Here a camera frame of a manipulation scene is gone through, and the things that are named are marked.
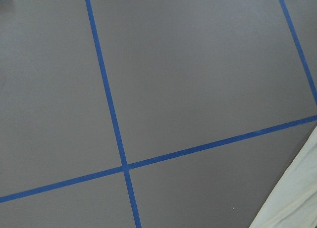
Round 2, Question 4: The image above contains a beige long-sleeve printed shirt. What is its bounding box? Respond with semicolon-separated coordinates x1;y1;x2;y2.
250;129;317;228

